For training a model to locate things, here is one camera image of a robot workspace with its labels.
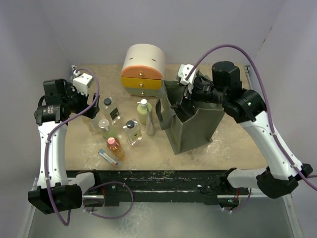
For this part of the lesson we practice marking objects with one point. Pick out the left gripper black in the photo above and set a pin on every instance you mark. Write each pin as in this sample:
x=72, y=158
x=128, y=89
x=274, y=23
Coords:
x=71, y=90

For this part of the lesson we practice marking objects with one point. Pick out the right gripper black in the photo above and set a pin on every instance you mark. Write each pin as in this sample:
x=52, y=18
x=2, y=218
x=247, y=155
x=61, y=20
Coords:
x=183, y=104

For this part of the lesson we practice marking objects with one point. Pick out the clear square bottle black label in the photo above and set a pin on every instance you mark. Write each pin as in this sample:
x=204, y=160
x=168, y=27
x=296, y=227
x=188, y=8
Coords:
x=111, y=110

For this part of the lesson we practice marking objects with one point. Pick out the green canvas bag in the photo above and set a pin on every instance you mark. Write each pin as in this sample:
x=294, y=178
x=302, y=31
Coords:
x=186, y=132

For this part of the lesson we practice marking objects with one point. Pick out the clear square bottle front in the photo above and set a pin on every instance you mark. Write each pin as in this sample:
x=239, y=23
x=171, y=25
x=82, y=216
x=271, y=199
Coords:
x=132, y=131

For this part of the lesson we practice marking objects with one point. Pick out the green pump lotion bottle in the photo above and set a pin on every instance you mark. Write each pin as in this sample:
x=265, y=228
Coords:
x=142, y=108

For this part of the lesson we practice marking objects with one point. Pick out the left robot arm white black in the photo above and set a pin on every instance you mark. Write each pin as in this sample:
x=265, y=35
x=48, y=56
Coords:
x=52, y=117

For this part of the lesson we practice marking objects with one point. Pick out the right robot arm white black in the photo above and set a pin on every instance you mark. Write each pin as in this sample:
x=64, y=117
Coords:
x=248, y=109

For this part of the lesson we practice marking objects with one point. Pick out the amber bottle white cap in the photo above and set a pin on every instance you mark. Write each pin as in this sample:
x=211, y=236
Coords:
x=94, y=124

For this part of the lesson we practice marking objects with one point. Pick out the green bottle white flip cap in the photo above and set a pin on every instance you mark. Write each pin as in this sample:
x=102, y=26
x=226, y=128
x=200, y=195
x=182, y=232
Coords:
x=107, y=130

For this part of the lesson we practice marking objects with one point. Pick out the orange bottle pink cap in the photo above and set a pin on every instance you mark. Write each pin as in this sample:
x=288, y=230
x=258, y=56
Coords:
x=115, y=147

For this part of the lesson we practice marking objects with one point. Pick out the blue capped pen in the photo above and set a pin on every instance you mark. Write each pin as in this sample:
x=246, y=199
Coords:
x=100, y=150

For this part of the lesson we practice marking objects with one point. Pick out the clear conical tube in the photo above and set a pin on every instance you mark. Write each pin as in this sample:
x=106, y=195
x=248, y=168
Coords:
x=150, y=127

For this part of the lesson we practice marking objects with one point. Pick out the round-top mini drawer cabinet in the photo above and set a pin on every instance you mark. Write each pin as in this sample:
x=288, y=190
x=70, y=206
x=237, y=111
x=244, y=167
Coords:
x=143, y=70

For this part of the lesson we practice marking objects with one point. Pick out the red tipped pen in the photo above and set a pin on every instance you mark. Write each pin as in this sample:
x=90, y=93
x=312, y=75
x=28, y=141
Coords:
x=109, y=159

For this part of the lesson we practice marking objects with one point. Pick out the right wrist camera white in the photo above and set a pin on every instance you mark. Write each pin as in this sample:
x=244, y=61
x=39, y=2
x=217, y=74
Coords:
x=183, y=72

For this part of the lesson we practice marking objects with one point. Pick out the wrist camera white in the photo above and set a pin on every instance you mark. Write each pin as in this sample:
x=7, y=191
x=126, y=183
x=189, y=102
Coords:
x=183, y=72
x=82, y=83

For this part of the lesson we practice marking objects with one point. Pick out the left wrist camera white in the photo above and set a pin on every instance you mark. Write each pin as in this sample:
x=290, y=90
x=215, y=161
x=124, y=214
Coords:
x=82, y=83

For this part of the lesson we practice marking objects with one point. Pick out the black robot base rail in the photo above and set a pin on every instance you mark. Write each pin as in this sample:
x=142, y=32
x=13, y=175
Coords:
x=164, y=186

